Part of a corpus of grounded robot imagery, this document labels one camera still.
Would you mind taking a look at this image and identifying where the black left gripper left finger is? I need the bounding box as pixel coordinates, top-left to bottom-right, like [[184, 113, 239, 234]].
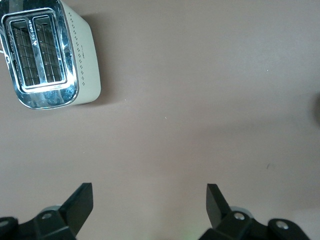
[[0, 182, 94, 240]]

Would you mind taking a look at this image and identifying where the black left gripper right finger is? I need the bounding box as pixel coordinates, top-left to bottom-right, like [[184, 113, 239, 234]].
[[205, 183, 312, 240]]

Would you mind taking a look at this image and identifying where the beige chrome toaster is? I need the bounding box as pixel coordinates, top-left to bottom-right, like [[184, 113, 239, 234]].
[[0, 0, 102, 111]]

